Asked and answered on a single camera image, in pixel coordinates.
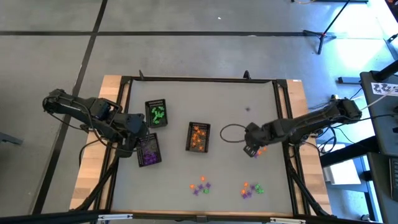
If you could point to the white box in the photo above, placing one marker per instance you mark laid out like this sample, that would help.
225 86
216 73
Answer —
340 172

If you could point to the black rig beam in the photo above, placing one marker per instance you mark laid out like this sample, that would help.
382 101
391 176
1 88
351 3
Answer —
46 218

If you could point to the grey metal foot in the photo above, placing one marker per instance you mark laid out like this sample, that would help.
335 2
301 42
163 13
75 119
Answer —
9 138

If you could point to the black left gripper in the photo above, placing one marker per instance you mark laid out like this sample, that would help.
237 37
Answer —
135 123

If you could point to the black metal table frame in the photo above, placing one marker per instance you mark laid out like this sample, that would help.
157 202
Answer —
125 80

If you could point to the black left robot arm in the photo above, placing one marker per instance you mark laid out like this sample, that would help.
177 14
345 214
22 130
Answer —
74 107

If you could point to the black plastic slotted basket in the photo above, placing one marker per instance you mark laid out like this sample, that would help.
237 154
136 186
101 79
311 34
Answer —
146 124
187 149
157 146

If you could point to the white marker paper sheet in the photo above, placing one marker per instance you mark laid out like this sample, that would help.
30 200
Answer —
384 88

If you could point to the white power strip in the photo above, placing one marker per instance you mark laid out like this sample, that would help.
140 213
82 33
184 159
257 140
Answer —
334 97

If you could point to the black tripod stand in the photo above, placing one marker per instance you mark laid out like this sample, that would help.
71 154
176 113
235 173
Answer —
321 37

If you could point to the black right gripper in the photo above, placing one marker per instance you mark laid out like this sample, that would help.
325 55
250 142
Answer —
258 133

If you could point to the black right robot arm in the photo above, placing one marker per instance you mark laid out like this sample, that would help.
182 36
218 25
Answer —
311 119

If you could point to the black pole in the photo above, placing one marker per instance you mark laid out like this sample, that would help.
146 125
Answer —
387 72

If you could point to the silver metal bracket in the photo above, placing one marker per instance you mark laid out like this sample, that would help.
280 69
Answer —
115 217
287 220

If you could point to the black desk leg bar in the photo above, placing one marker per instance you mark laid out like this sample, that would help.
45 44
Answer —
348 152

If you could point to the black desk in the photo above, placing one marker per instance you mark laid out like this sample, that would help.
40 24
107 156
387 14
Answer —
382 130

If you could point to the grey table mat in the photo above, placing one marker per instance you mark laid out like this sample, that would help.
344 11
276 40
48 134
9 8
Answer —
217 168

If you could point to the grey metal stand leg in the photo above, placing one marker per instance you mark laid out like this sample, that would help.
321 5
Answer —
391 46

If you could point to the black frame clamp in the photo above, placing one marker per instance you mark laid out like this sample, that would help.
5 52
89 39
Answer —
247 75
141 75

